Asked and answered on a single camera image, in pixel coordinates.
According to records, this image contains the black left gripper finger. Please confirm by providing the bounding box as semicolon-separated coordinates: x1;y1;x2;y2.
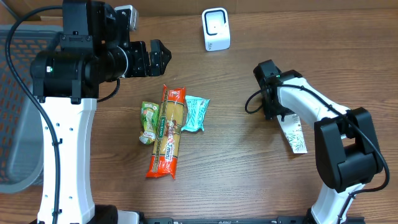
149;39;172;62
149;53;170;77

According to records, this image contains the white tube with gold cap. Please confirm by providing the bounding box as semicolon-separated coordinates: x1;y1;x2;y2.
277;114;308;154

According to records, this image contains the green juice pouch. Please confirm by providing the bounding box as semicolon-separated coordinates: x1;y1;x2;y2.
139;101;159;144

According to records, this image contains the teal snack packet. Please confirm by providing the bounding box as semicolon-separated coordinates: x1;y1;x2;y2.
182;95;210;133

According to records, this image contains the orange spaghetti packet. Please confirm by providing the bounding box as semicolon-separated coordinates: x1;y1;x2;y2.
146;86;186;178

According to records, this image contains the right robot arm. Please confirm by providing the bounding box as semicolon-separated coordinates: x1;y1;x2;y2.
253;60;390;223

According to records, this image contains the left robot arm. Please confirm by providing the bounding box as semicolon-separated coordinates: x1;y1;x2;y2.
30;1;171;224

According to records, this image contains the white barcode scanner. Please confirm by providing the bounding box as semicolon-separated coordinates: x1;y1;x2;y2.
201;7;231;52

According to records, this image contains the grey plastic basket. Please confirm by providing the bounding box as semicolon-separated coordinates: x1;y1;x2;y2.
1;25;63;194

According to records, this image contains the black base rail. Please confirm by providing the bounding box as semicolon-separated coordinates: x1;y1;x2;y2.
139;216;316;224

